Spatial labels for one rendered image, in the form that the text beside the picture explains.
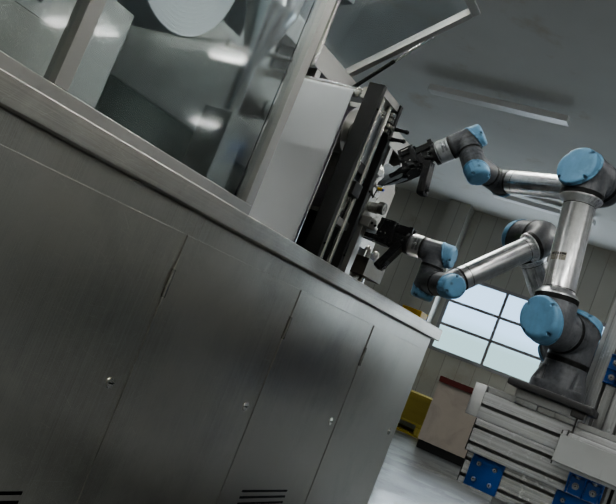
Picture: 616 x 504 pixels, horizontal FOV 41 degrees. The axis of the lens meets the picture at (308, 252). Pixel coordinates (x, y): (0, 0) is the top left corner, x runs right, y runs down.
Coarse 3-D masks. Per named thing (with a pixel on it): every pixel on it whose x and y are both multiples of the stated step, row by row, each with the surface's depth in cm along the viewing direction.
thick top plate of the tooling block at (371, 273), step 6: (360, 258) 279; (366, 258) 278; (354, 264) 280; (360, 264) 279; (366, 264) 278; (372, 264) 281; (354, 270) 279; (360, 270) 278; (366, 270) 279; (372, 270) 283; (378, 270) 287; (384, 270) 291; (366, 276) 280; (372, 276) 284; (378, 276) 288; (378, 282) 290
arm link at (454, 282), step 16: (544, 224) 262; (528, 240) 258; (544, 240) 257; (496, 256) 254; (512, 256) 254; (528, 256) 256; (544, 256) 259; (448, 272) 250; (464, 272) 250; (480, 272) 251; (496, 272) 253; (432, 288) 252; (448, 288) 245; (464, 288) 247
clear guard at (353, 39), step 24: (360, 0) 272; (384, 0) 276; (408, 0) 279; (432, 0) 282; (456, 0) 285; (336, 24) 281; (360, 24) 284; (384, 24) 288; (408, 24) 291; (432, 24) 295; (336, 48) 293; (360, 48) 297; (384, 48) 301
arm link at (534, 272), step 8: (512, 224) 275; (520, 224) 271; (528, 224) 267; (504, 232) 277; (512, 232) 272; (520, 232) 268; (504, 240) 276; (512, 240) 272; (528, 264) 272; (536, 264) 272; (544, 264) 274; (528, 272) 275; (536, 272) 273; (544, 272) 274; (528, 280) 276; (536, 280) 274; (528, 288) 278; (536, 288) 275; (544, 352) 283
